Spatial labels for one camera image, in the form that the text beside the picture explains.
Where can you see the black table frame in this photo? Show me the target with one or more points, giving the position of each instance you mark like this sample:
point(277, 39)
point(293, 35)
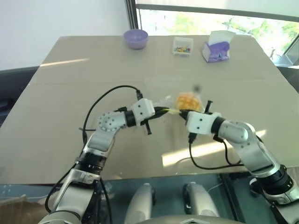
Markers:
point(233, 198)

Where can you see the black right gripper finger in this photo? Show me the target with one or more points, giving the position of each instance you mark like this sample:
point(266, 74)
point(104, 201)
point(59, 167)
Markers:
point(184, 112)
point(186, 117)

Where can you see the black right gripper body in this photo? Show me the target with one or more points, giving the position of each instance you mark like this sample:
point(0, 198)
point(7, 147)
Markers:
point(208, 107)

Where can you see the dark window frame post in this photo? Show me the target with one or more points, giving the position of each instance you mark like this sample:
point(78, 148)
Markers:
point(133, 16)

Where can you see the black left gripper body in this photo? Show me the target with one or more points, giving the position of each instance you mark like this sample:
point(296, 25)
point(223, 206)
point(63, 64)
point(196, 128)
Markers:
point(157, 112)

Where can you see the white window blind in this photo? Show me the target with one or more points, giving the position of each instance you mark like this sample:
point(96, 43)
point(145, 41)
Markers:
point(210, 4)

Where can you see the clear yellow-zip plastic bag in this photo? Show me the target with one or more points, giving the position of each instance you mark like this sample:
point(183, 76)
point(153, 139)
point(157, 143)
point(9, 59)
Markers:
point(167, 101)

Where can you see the silver robot torso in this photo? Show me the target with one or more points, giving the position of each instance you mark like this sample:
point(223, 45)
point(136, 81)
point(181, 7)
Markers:
point(191, 220)

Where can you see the yellow bun pastry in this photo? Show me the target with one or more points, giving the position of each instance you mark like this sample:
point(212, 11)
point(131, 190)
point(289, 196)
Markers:
point(188, 101)

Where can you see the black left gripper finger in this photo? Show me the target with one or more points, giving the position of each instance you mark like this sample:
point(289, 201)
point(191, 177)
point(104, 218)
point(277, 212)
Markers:
point(164, 114)
point(164, 109)

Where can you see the purple bowl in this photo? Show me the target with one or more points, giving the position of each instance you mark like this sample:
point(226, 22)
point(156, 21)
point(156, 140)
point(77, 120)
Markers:
point(135, 39)

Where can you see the silver robot leg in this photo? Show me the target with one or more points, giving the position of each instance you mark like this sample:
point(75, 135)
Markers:
point(140, 203)
point(198, 203)

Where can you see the clear box of coloured pins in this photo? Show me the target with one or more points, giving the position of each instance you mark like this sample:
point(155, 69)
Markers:
point(182, 46)

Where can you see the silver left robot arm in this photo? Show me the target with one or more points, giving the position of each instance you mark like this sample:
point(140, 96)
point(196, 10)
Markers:
point(105, 121)

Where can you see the purple tissue box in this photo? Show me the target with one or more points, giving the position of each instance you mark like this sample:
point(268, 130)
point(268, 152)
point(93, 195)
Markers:
point(216, 51)

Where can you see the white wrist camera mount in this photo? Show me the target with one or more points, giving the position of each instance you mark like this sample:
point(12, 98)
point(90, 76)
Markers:
point(201, 123)
point(143, 109)

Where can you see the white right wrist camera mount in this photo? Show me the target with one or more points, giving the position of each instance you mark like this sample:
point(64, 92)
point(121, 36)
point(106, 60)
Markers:
point(201, 123)

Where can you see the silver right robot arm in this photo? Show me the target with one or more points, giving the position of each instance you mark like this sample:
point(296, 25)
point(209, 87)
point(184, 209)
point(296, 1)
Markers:
point(245, 137)

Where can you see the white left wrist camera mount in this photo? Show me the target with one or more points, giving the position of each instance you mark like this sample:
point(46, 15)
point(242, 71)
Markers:
point(143, 109)

